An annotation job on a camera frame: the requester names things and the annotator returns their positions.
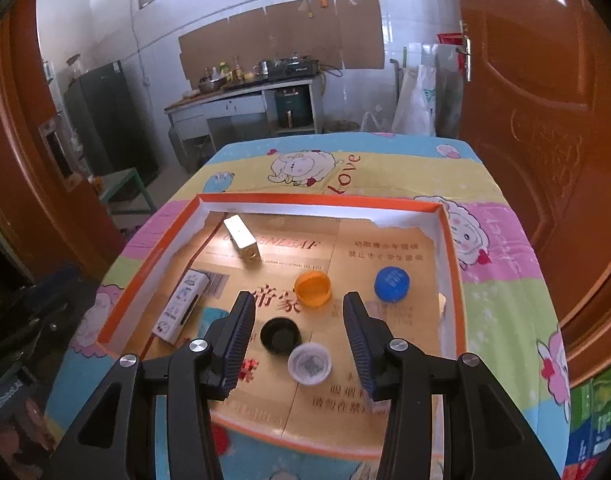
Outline dark air fryer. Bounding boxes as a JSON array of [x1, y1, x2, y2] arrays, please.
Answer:
[[274, 87, 302, 128]]

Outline green printed carton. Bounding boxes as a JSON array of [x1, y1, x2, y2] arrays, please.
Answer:
[[568, 367, 611, 480]]

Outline wooden door with lock plate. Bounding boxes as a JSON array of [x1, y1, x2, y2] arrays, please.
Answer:
[[0, 0, 129, 281]]

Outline cardboard sheets on wall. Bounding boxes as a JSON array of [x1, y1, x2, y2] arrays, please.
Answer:
[[179, 0, 385, 81]]

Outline dark refrigerator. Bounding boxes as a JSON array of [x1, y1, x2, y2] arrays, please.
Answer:
[[63, 60, 159, 178]]

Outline white plastic bottle cap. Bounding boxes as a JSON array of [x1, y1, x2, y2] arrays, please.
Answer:
[[288, 342, 332, 386]]

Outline kitchen counter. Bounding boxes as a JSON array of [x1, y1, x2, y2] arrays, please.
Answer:
[[166, 72, 326, 171]]

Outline black plastic bottle cap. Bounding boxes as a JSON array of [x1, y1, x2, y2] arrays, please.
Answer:
[[260, 317, 301, 358]]

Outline white plastic bag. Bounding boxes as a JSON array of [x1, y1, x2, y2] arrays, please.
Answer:
[[391, 42, 439, 136]]

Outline wooden door with handle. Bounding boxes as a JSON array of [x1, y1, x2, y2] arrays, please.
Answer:
[[453, 0, 611, 386]]

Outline orange-rimmed cardboard box tray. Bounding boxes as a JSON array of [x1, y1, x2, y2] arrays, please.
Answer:
[[96, 192, 467, 458]]

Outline metal door handle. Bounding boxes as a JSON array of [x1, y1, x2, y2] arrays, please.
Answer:
[[455, 20, 472, 83]]

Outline orange plastic bottle cap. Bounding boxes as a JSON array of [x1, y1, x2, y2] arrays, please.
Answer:
[[294, 271, 333, 309]]

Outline green stool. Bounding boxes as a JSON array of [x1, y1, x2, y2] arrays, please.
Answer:
[[88, 167, 156, 216]]

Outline black gas stove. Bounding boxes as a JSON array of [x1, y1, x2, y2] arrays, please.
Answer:
[[268, 55, 320, 81]]

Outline white box with blue print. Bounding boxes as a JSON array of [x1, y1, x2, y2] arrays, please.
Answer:
[[153, 269, 210, 346]]

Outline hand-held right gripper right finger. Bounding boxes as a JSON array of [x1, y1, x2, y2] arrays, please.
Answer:
[[343, 291, 561, 480]]

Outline gold rectangular box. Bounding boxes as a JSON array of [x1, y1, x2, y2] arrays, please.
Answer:
[[223, 214, 262, 267]]

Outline blue plastic bottle cap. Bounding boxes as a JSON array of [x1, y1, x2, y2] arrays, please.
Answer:
[[374, 266, 413, 303]]

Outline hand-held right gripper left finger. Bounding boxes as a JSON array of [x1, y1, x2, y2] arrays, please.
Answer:
[[48, 291, 257, 480]]

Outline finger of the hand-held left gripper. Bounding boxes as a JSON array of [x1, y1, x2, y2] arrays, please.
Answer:
[[6, 265, 99, 321]]

